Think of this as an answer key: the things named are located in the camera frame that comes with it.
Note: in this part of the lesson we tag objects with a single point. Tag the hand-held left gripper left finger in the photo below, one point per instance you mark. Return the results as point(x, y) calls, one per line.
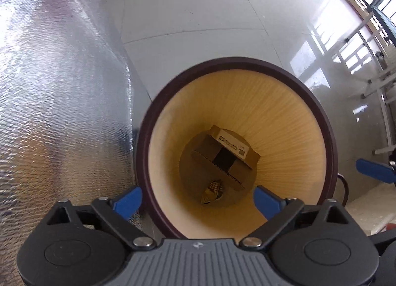
point(128, 201)

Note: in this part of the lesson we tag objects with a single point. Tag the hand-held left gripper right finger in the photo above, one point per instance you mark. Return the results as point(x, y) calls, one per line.
point(264, 202)

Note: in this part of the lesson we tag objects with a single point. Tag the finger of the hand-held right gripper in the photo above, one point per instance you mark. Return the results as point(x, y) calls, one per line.
point(386, 242)
point(371, 167)

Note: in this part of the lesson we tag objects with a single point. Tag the brown cardboard box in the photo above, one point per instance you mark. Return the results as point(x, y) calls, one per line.
point(206, 150)

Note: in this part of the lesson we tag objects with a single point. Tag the yellow bin with brown rim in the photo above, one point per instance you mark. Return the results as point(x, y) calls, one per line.
point(235, 103)

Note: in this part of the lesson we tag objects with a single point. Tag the white textured mat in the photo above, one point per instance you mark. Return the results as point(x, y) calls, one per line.
point(368, 211)

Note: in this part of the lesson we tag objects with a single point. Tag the crumpled foil wrapper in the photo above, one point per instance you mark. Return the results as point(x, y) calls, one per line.
point(212, 191)

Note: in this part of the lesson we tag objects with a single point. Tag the silver foil-sided table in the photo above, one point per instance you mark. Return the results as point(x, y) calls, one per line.
point(62, 88)

